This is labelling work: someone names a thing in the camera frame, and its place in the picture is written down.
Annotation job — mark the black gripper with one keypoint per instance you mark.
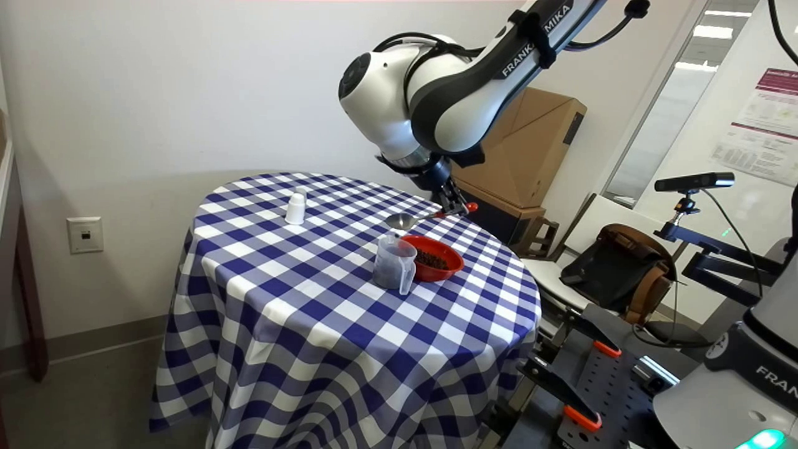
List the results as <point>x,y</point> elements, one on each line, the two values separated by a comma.
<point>441,182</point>

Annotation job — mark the red handled metal spoon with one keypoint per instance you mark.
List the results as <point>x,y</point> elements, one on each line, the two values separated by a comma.
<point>402,221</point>

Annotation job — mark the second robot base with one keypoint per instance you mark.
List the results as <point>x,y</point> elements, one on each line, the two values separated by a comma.
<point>745,393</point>

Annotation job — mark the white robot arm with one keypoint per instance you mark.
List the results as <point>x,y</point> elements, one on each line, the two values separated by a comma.
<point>427,101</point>

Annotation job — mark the red plastic bowl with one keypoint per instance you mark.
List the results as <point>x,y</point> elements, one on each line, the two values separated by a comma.
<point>434,260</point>

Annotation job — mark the brown cardboard box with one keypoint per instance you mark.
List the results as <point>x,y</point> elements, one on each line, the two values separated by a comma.
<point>525,151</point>

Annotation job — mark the small white bottle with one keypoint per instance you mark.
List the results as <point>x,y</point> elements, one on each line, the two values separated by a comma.
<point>296,207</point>

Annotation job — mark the black brown bag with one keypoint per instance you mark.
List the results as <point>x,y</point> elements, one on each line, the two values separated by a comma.
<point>624,270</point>

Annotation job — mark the orange black clamp right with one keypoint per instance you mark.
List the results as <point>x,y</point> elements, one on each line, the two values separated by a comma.
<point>603,341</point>

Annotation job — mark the orange black clamp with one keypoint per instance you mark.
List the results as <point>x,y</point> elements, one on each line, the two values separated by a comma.
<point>575,405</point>
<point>603,341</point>

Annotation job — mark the blue white checkered tablecloth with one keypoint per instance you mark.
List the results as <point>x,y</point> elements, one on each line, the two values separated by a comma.
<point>281,336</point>

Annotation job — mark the orange black clamp left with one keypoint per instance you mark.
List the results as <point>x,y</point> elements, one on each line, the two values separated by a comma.
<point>575,405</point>

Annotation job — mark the black perforated mounting board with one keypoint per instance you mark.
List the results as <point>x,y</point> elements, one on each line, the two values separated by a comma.
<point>620,389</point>

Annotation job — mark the black camera on stand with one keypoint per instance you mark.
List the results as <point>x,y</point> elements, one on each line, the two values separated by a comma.
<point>694,182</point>

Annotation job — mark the wall poster with red header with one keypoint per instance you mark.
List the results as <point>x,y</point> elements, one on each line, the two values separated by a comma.
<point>765,136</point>

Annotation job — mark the white wall outlet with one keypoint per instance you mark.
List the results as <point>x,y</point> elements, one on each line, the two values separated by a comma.
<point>85,234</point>

